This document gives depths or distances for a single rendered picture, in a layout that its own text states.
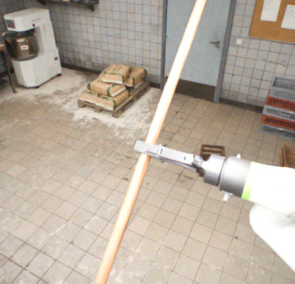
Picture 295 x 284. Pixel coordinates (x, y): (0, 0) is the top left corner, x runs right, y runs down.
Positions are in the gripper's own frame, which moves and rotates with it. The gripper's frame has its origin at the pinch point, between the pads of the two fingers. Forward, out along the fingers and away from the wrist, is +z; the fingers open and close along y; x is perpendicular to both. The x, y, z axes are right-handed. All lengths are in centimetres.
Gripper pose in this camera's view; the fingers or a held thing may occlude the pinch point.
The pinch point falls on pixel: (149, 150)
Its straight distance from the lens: 76.6
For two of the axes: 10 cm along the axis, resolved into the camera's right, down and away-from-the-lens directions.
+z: -8.9, -2.6, 3.7
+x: 3.3, -9.3, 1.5
